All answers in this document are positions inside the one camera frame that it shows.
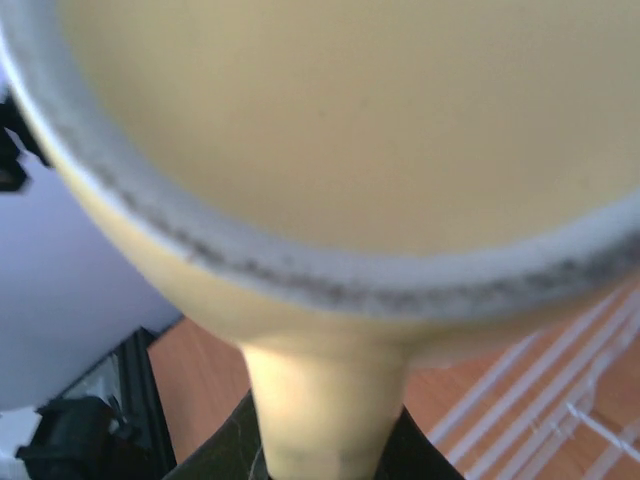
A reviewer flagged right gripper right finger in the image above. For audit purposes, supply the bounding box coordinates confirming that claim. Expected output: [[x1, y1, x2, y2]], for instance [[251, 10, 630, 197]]
[[374, 407, 464, 480]]

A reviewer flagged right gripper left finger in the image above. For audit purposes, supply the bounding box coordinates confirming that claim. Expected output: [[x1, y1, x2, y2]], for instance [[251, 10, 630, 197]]
[[174, 391, 270, 480]]

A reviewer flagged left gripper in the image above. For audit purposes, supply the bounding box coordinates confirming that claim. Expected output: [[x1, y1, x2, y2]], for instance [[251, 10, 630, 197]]
[[1, 86, 50, 193]]

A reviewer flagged yellow ceramic mug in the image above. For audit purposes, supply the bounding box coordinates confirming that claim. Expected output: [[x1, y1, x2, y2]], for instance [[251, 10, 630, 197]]
[[1, 1, 639, 479]]

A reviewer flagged white wire dish rack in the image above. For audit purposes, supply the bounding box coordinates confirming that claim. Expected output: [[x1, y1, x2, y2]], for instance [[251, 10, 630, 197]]
[[427, 287, 639, 479]]

